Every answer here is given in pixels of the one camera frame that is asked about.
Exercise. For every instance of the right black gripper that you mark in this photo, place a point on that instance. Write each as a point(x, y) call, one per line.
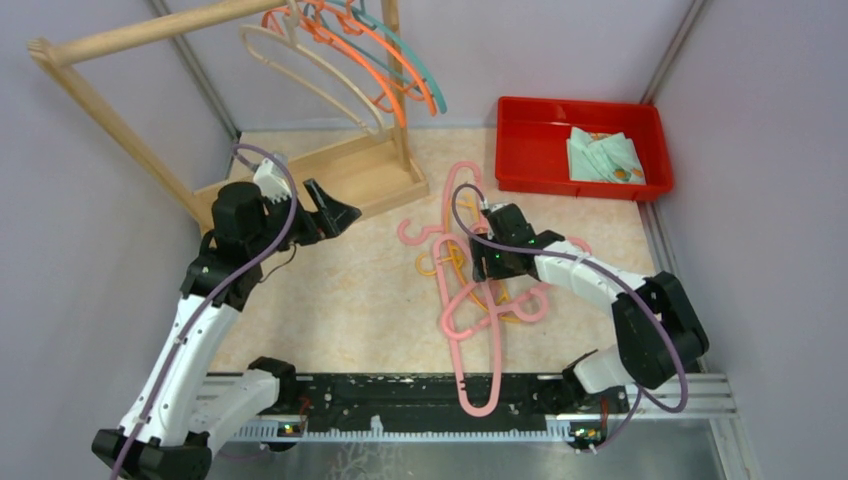
point(492, 271)

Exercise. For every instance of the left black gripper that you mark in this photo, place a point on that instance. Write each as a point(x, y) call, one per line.
point(328, 220)

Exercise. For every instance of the pink plastic hanger front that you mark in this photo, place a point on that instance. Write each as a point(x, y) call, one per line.
point(477, 362)

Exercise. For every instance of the orange plastic hanger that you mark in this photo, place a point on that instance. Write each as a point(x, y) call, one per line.
point(397, 60)
point(368, 43)

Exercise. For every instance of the beige plastic hanger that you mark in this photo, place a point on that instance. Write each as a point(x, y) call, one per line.
point(376, 130)

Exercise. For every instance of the teal plastic hanger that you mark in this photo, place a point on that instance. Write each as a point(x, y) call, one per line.
point(417, 66)

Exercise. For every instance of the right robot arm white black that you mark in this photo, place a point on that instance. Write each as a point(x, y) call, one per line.
point(656, 328)

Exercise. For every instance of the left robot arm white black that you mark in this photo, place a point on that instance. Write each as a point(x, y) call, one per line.
point(169, 433)

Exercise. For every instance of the yellow thin hanger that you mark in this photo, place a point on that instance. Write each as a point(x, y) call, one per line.
point(454, 256)

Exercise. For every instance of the pink plastic hanger right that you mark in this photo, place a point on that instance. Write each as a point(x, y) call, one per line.
point(530, 306)

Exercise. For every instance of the red plastic bin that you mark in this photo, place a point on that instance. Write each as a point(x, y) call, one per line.
point(531, 147)

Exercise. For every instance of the folded mint cloth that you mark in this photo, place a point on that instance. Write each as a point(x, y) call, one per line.
point(603, 158)

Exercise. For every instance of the wooden hanger rack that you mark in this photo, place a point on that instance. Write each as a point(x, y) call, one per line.
point(374, 176)

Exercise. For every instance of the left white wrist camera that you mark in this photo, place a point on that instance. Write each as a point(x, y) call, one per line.
point(270, 178)

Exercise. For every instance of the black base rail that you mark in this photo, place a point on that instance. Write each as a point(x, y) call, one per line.
point(430, 403)

